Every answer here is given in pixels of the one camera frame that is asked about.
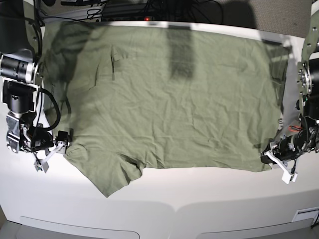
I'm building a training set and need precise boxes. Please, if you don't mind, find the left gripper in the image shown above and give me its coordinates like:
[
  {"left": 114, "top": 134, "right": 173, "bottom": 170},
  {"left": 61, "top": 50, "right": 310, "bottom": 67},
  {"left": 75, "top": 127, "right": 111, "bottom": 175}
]
[{"left": 260, "top": 139, "right": 299, "bottom": 173}]

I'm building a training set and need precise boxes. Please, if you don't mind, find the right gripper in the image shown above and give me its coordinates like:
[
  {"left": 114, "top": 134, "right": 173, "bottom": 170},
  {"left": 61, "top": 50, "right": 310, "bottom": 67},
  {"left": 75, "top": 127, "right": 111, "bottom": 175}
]
[{"left": 30, "top": 127, "right": 74, "bottom": 162}]

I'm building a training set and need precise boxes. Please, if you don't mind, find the green T-shirt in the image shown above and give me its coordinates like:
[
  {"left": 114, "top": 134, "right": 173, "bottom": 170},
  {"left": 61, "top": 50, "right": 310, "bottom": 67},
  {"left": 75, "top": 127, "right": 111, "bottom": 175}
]
[{"left": 40, "top": 22, "right": 290, "bottom": 196}]

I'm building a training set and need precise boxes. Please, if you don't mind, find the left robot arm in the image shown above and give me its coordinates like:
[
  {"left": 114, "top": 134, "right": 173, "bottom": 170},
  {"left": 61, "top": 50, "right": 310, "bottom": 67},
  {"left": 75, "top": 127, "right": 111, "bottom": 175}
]
[{"left": 261, "top": 8, "right": 319, "bottom": 184}]

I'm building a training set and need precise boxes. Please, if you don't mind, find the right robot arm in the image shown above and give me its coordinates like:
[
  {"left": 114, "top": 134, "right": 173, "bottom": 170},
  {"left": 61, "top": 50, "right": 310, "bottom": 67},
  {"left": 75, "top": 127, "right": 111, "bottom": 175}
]
[{"left": 0, "top": 13, "right": 70, "bottom": 172}]

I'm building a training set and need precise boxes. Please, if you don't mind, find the black power strip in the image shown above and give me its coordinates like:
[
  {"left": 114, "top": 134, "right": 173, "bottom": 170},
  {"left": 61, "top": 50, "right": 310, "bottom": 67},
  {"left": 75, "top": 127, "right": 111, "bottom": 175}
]
[{"left": 101, "top": 15, "right": 155, "bottom": 22}]

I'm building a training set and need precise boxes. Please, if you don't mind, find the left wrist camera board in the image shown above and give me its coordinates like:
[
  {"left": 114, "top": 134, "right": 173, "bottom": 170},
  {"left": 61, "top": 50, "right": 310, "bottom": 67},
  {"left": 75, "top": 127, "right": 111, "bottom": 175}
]
[{"left": 282, "top": 171, "right": 298, "bottom": 185}]

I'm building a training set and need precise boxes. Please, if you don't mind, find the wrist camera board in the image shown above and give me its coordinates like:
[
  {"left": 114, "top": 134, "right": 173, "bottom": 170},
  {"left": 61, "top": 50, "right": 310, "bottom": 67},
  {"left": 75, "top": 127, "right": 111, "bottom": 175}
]
[
  {"left": 282, "top": 171, "right": 298, "bottom": 185},
  {"left": 34, "top": 161, "right": 49, "bottom": 173}
]

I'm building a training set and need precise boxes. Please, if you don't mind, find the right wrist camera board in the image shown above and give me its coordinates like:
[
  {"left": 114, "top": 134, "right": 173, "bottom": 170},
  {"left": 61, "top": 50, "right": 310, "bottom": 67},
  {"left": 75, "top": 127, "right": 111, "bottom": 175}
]
[{"left": 34, "top": 161, "right": 49, "bottom": 173}]

